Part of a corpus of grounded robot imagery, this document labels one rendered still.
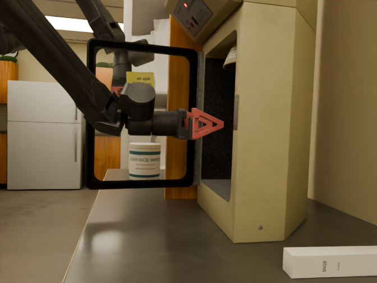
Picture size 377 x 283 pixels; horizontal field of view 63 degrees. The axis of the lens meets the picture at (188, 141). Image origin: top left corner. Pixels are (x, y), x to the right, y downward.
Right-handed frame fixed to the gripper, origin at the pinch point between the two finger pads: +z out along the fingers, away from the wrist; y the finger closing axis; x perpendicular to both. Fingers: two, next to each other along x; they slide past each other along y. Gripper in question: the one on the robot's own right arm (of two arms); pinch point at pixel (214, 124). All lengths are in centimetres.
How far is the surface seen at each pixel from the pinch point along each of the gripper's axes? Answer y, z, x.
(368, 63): 4.9, 44.4, -17.6
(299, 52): -9.3, 15.8, -15.6
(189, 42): 24.0, -2.0, -25.2
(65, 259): 198, -73, 116
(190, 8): 4.4, -5.4, -27.8
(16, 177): 471, -206, 90
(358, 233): -9.8, 31.5, 23.9
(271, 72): -12.7, 8.0, -10.4
